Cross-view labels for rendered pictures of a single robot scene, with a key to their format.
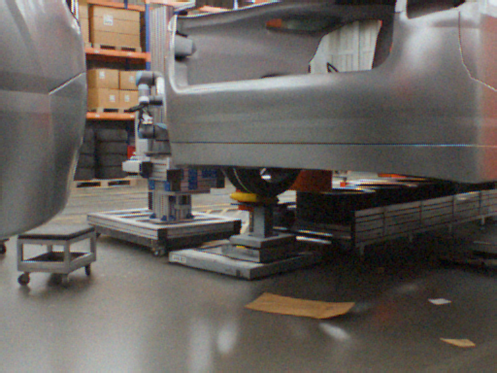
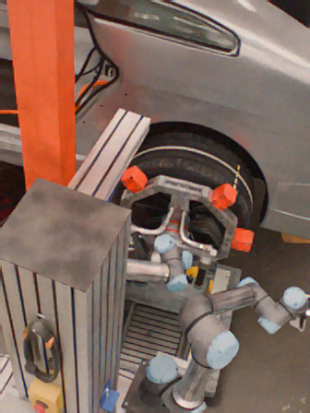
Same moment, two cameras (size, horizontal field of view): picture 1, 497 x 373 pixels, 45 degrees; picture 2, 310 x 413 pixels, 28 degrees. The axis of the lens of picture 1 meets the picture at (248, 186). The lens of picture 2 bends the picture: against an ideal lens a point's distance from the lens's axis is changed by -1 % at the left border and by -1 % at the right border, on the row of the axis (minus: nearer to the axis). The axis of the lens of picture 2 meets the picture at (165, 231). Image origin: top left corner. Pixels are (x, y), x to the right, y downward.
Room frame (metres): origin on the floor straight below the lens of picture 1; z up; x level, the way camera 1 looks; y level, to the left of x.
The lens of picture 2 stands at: (5.62, 1.50, 3.17)
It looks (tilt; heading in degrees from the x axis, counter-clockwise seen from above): 52 degrees down; 234
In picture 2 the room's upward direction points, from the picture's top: 9 degrees clockwise
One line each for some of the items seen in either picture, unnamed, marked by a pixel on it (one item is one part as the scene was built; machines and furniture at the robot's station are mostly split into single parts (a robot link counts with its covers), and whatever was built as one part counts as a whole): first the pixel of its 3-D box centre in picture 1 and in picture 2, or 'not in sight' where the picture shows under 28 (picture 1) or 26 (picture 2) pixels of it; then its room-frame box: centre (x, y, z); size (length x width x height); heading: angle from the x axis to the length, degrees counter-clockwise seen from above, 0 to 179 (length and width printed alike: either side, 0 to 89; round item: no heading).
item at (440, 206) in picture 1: (430, 211); not in sight; (5.36, -1.62, 0.28); 2.47 x 0.06 x 0.22; 137
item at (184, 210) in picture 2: not in sight; (196, 225); (4.49, 0.17, 1.03); 0.19 x 0.18 x 0.11; 47
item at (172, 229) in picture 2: not in sight; (172, 235); (4.53, 0.07, 0.85); 0.21 x 0.14 x 0.14; 47
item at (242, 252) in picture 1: (263, 248); (169, 278); (4.36, -0.11, 0.13); 0.50 x 0.36 x 0.10; 137
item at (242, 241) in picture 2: not in sight; (242, 240); (4.24, 0.23, 0.85); 0.09 x 0.08 x 0.07; 137
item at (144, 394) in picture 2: (162, 146); (158, 386); (4.95, 0.70, 0.87); 0.15 x 0.15 x 0.10
